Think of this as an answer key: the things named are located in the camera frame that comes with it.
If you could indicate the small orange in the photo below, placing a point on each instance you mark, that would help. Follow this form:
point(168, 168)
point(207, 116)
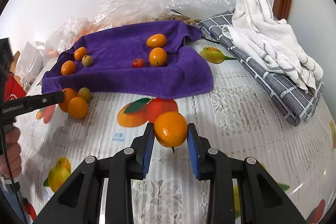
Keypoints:
point(80, 53)
point(69, 94)
point(157, 56)
point(78, 107)
point(171, 129)
point(68, 67)
point(156, 40)

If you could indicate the small green-brown fruit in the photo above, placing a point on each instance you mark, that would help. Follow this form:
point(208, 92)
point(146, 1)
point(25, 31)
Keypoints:
point(87, 60)
point(84, 94)

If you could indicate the pile of brown longans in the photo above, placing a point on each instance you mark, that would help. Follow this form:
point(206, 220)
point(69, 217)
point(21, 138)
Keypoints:
point(176, 18)

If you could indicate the blue denim trousers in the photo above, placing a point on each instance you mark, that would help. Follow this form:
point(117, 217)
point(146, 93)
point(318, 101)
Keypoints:
point(8, 204)

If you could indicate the fruit print tablecloth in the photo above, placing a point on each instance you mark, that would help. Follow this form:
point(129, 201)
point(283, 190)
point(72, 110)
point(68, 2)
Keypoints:
point(236, 121)

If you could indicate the grey checked cloth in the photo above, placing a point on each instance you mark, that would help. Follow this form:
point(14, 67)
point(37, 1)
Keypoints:
point(283, 92)

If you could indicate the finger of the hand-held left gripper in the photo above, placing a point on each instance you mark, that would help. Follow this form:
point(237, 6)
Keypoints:
point(44, 101)

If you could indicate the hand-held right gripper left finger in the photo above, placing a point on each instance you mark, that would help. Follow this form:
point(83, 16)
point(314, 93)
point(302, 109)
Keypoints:
point(148, 153)

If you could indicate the crinkled clear plastic bag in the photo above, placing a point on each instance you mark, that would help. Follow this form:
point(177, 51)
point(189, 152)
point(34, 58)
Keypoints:
point(157, 1)

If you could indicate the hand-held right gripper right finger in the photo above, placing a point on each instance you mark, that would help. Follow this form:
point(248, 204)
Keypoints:
point(194, 153)

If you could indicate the clear plastic bag of oranges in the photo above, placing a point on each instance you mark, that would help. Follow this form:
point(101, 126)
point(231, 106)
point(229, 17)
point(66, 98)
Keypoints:
point(65, 29)

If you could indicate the red paper bag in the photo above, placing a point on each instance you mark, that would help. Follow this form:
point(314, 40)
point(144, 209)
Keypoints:
point(14, 88)

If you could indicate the purple towel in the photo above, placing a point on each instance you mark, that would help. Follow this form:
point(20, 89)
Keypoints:
point(118, 77)

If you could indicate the person's left hand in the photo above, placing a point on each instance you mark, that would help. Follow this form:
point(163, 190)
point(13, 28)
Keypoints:
point(11, 153)

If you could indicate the small red fruit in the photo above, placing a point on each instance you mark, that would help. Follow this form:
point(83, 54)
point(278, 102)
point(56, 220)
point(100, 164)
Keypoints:
point(138, 63)

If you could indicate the white striped towel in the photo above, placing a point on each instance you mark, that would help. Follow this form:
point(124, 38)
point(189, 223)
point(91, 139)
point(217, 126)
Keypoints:
point(262, 35)

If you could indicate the white plastic bag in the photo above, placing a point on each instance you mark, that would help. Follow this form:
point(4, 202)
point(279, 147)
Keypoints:
point(30, 56)

